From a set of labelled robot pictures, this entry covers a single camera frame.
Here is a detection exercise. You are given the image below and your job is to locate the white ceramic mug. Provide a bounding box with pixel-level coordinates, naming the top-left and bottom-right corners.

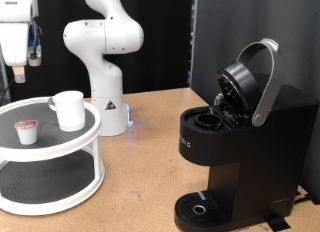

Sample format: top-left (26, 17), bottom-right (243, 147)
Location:
top-left (48, 90), bottom-right (87, 133)

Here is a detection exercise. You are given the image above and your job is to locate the thin black hanging cable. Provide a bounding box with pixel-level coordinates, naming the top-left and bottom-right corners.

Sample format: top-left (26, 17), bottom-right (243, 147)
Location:
top-left (0, 76), bottom-right (16, 104)

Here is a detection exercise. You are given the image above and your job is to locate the black Keurig power cord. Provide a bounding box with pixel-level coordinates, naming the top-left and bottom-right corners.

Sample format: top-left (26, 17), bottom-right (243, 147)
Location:
top-left (293, 191), bottom-right (320, 206)

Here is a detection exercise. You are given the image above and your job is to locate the grey metal post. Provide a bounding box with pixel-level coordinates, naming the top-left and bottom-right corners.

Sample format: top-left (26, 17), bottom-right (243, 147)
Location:
top-left (0, 45), bottom-right (10, 100)

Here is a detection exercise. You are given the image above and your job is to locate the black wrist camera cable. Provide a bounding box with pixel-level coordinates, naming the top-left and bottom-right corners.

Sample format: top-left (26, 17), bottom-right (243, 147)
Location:
top-left (30, 20), bottom-right (44, 60)

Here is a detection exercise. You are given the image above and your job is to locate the white two-tier turntable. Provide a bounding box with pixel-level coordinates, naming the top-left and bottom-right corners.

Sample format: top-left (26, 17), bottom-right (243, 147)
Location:
top-left (0, 96), bottom-right (106, 216)

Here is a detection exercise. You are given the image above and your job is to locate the black Keurig coffee machine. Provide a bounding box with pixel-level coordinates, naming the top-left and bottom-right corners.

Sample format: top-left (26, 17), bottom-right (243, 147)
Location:
top-left (173, 60), bottom-right (320, 232)

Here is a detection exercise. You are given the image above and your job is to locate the perforated metal frame post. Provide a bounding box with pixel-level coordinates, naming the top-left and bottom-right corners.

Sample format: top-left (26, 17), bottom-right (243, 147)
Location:
top-left (188, 0), bottom-right (198, 88)

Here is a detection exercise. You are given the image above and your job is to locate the white coffee pod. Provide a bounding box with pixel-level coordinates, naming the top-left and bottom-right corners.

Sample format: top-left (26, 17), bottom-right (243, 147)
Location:
top-left (14, 119), bottom-right (39, 146)

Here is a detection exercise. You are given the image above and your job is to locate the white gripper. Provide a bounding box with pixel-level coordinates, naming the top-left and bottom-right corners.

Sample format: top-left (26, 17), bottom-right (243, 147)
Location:
top-left (0, 21), bottom-right (32, 84)

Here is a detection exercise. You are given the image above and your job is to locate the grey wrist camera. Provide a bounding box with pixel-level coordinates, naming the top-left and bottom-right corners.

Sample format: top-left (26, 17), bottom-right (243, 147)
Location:
top-left (27, 23), bottom-right (43, 68)

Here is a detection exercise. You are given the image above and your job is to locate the silver Keurig lid handle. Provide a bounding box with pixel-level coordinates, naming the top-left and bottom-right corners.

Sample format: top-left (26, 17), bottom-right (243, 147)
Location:
top-left (235, 37), bottom-right (287, 128)

